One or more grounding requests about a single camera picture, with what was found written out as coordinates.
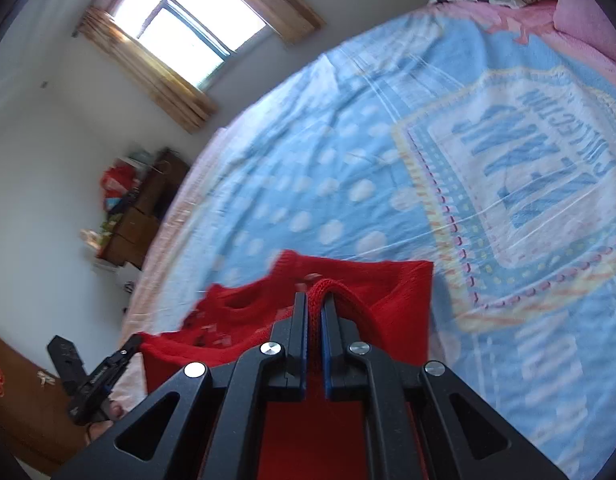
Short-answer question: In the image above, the person's left hand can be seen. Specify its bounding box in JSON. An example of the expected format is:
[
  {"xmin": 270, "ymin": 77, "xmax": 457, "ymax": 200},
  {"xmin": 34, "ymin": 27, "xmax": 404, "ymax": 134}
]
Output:
[{"xmin": 85, "ymin": 400, "xmax": 127, "ymax": 448}]

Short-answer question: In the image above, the beige patterned curtain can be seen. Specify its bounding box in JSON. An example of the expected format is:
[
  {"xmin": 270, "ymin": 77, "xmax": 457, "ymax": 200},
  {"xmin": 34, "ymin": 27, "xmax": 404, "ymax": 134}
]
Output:
[
  {"xmin": 78, "ymin": 6, "xmax": 219, "ymax": 134},
  {"xmin": 200, "ymin": 0, "xmax": 325, "ymax": 46}
]

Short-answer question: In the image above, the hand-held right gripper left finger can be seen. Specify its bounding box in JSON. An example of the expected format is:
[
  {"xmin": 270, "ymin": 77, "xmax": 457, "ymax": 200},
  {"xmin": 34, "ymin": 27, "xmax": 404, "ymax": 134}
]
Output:
[{"xmin": 52, "ymin": 292, "xmax": 309, "ymax": 480}]

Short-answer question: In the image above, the pink pillow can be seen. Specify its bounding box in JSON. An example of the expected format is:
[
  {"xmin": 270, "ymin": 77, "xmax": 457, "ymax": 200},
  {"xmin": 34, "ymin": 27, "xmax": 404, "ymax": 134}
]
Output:
[{"xmin": 553, "ymin": 0, "xmax": 616, "ymax": 70}]

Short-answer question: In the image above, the brown wooden desk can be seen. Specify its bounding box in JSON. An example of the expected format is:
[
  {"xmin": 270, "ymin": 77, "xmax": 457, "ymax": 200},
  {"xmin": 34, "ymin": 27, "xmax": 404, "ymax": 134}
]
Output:
[{"xmin": 95, "ymin": 147, "xmax": 191, "ymax": 268}]

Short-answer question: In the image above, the bed with patterned quilt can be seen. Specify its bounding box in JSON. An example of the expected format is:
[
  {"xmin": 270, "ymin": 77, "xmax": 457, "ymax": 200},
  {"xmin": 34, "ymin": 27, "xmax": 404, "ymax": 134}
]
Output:
[{"xmin": 120, "ymin": 0, "xmax": 616, "ymax": 480}]

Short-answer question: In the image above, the brown wooden door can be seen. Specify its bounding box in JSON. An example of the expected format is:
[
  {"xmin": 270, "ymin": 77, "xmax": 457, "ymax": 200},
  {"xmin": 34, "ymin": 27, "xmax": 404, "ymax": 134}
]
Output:
[{"xmin": 0, "ymin": 327, "xmax": 96, "ymax": 476}]

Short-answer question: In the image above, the red gift bag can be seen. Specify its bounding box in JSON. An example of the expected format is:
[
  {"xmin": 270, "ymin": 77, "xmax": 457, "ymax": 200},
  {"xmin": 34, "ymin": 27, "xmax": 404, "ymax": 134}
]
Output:
[{"xmin": 102, "ymin": 162, "xmax": 138, "ymax": 202}]

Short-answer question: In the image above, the red knitted sweater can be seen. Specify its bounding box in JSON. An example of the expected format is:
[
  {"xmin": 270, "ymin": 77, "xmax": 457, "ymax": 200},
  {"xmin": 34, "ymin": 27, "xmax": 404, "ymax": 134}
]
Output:
[{"xmin": 138, "ymin": 249, "xmax": 435, "ymax": 480}]

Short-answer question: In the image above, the window with sliding panes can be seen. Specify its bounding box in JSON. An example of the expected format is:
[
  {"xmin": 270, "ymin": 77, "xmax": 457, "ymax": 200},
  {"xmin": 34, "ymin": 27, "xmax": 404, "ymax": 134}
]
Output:
[{"xmin": 110, "ymin": 0, "xmax": 269, "ymax": 92}]

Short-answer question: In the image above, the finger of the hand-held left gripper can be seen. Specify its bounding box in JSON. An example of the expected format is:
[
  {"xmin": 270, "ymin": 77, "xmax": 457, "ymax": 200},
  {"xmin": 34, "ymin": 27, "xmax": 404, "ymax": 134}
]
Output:
[{"xmin": 90, "ymin": 334, "xmax": 143, "ymax": 388}]

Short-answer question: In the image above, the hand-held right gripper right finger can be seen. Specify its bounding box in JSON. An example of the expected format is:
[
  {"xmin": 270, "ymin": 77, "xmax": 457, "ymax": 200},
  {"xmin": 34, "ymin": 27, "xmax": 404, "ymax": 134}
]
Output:
[{"xmin": 322, "ymin": 296, "xmax": 569, "ymax": 480}]

